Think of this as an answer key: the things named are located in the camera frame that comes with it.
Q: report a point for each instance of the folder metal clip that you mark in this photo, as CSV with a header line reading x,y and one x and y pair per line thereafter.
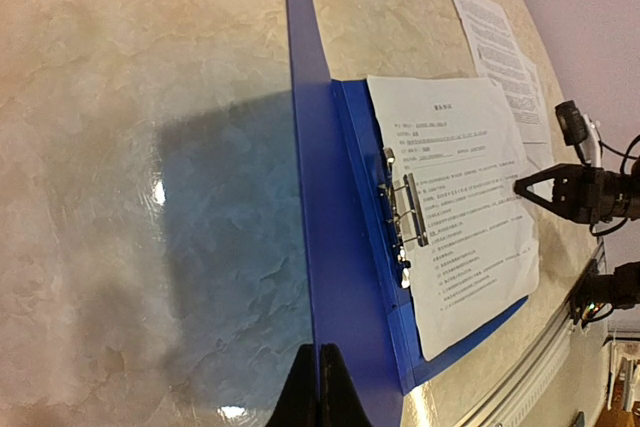
x,y
404,215

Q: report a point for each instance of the printed paper sheet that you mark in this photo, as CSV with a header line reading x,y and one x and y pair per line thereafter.
x,y
497,56
458,140

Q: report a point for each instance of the bottom white paper sheet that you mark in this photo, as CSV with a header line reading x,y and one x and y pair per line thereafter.
x,y
539,152

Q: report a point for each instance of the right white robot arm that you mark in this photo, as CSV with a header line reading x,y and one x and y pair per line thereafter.
x,y
625,190

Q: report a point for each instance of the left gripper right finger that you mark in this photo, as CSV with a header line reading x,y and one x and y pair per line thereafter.
x,y
342,392

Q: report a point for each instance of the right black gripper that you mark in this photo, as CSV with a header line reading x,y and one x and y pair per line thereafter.
x,y
579,193

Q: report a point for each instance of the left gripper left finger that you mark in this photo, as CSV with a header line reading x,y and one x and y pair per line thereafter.
x,y
297,405

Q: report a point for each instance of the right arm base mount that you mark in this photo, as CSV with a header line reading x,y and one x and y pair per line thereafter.
x,y
620,290

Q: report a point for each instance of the blue file folder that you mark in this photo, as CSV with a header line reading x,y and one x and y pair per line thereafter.
x,y
363,320

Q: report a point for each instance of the aluminium front rail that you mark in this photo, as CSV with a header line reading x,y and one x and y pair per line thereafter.
x,y
560,379

